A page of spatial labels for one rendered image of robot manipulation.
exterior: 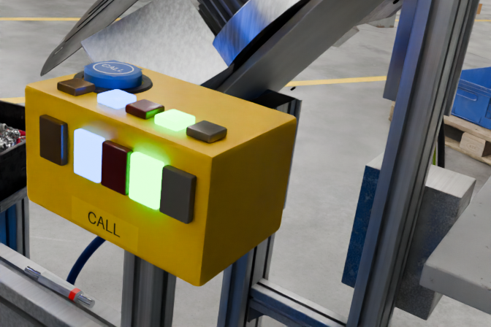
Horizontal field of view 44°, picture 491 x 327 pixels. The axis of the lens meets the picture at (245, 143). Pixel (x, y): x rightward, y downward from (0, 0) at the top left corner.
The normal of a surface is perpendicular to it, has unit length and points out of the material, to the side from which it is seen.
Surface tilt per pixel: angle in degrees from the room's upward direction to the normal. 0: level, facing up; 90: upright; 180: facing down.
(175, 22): 55
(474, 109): 90
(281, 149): 90
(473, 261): 0
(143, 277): 90
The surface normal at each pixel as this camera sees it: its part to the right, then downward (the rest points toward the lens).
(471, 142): -0.80, 0.14
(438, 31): -0.55, 0.26
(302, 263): 0.11, -0.92
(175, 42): 0.09, -0.21
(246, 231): 0.83, 0.30
